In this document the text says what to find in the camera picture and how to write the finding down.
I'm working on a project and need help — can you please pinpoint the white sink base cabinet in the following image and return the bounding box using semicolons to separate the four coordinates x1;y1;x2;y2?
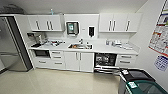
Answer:
63;51;95;73

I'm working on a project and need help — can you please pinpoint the bottle on cabinet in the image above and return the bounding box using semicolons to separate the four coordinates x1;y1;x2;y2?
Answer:
49;7;55;16

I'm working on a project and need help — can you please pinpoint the stainless steel refrigerator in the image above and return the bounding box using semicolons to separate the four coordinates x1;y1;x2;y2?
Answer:
0;14;34;73

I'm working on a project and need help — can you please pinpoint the white drawer unit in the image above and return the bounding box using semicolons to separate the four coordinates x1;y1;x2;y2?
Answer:
49;49;66;71
116;52;138;70

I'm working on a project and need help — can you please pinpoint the blue dish soap bottle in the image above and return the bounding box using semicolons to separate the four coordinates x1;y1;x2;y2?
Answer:
105;38;111;46

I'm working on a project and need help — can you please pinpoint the steel paper towel dispenser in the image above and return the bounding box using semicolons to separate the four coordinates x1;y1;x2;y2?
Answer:
65;20;81;37

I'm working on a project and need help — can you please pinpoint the black soap dispenser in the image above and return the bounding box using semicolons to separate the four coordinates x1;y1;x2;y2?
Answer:
87;25;96;38

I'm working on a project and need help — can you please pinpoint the stainless steel dishwasher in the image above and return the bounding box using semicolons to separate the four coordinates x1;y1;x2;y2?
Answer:
93;51;119;75

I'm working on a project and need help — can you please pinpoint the chrome sink faucet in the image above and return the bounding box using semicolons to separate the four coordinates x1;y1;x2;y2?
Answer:
78;37;85;46

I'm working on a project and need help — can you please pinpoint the dish drying rack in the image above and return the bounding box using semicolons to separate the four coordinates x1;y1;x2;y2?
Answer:
48;39;65;47

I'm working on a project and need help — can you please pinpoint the black waste bin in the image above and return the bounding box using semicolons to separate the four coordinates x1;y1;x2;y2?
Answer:
118;67;155;85

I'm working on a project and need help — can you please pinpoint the white wall cabinet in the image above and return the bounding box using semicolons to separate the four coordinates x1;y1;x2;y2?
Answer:
98;12;143;34
26;13;65;33

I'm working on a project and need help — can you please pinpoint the large colourful wall poster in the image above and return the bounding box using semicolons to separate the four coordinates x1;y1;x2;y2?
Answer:
147;5;168;58

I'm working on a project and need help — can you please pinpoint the steel kitchen sink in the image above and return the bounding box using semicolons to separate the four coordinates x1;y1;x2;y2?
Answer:
67;42;94;51

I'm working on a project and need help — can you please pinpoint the stack of white plates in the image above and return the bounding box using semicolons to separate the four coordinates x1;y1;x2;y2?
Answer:
112;39;123;46

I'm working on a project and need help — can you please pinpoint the small blue wall sheet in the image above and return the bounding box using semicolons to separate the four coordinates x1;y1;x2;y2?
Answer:
153;54;168;72

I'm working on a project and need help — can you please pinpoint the white drawer under microwave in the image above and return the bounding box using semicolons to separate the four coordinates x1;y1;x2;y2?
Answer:
34;57;51;69

